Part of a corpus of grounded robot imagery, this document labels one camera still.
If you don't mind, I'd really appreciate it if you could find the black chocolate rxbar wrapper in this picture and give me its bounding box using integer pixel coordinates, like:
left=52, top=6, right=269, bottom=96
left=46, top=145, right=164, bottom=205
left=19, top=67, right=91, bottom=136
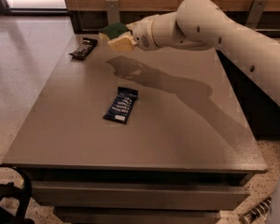
left=70, top=37, right=98, bottom=61

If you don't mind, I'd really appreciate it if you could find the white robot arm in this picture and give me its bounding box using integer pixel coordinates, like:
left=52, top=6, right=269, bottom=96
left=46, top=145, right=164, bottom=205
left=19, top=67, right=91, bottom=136
left=108, top=0, right=280, bottom=107

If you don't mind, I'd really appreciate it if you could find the grey table with drawers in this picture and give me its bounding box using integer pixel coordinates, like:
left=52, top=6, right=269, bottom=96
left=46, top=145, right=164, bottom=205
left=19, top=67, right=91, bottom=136
left=4, top=43, right=267, bottom=224

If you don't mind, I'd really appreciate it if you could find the metal wall bracket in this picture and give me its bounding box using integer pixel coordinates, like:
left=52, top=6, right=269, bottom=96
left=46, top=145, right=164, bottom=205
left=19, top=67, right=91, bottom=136
left=105, top=0, right=120, bottom=24
left=245, top=0, right=268, bottom=30

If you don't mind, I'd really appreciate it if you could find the right metal wall bracket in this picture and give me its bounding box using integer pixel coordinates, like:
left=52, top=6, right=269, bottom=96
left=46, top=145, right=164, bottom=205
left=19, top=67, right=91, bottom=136
left=245, top=0, right=268, bottom=30

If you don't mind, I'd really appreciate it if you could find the left metal wall bracket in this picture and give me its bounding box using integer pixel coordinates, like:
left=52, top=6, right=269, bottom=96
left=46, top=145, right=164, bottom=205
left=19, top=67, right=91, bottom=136
left=105, top=0, right=120, bottom=24

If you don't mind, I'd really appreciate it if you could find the black chair frame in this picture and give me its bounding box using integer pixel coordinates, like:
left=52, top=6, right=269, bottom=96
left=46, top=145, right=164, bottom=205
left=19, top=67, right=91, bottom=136
left=0, top=167, right=35, bottom=224

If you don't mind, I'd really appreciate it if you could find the striped tube on floor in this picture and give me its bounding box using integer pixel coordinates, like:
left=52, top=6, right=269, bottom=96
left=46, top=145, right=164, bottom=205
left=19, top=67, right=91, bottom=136
left=239, top=197, right=272, bottom=224

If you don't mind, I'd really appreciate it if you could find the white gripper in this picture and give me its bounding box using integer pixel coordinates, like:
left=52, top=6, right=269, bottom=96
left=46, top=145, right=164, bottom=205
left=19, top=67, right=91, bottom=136
left=107, top=15, right=160, bottom=52

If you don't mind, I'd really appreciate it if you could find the blue snack bar wrapper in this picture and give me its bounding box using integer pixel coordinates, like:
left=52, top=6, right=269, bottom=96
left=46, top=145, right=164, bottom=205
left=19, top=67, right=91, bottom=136
left=104, top=87, right=139, bottom=124

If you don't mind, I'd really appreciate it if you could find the green and yellow sponge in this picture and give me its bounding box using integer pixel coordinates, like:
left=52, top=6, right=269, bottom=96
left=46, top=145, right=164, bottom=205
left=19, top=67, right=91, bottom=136
left=99, top=22, right=129, bottom=41

